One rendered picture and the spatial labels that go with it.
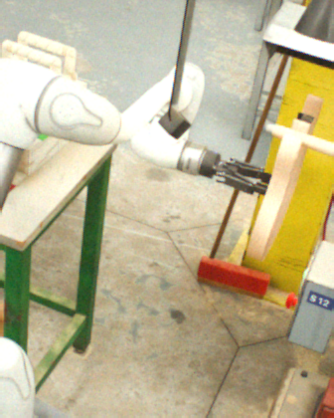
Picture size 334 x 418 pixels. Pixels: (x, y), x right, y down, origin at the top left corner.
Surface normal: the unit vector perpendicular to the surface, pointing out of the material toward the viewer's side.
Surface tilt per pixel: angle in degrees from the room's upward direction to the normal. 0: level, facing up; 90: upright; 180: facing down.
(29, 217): 0
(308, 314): 90
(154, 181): 0
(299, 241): 90
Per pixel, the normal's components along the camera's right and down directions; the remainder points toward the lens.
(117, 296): 0.14, -0.80
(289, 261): -0.37, 0.50
